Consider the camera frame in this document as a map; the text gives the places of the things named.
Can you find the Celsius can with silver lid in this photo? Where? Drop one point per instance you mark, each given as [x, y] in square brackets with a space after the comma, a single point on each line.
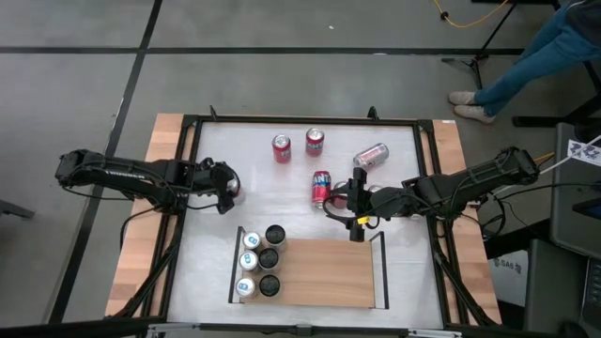
[237, 192]
[371, 156]

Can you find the thick black stand base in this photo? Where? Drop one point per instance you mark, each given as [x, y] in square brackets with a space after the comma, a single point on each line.
[540, 121]

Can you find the grey floor object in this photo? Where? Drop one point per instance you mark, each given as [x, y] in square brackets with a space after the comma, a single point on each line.
[14, 209]

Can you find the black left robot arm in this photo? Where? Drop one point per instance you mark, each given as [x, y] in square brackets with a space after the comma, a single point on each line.
[117, 173]

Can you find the wooden shelf with black legs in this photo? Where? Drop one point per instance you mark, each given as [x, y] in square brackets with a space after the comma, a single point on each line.
[324, 272]

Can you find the person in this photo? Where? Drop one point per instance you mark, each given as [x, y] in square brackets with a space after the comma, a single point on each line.
[540, 51]

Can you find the white printed paper tag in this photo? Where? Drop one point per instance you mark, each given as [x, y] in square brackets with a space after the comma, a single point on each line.
[583, 152]

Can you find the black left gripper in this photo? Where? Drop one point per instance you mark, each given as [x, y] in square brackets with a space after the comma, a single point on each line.
[204, 180]

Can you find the Celsius can with black lid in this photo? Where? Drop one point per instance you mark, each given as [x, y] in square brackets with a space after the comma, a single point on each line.
[269, 285]
[275, 235]
[268, 258]

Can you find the blue silver Red Bull can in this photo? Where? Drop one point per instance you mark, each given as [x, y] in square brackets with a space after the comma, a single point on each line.
[251, 240]
[244, 286]
[248, 260]

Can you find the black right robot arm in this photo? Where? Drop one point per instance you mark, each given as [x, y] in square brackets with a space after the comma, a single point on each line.
[469, 183]

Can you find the grey equipment case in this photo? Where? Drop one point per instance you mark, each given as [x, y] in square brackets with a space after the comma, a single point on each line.
[575, 211]
[554, 291]

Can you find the thin black tripod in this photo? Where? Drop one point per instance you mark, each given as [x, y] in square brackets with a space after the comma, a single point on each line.
[475, 61]

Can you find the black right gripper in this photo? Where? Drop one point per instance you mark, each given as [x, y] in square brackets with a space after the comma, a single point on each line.
[385, 202]

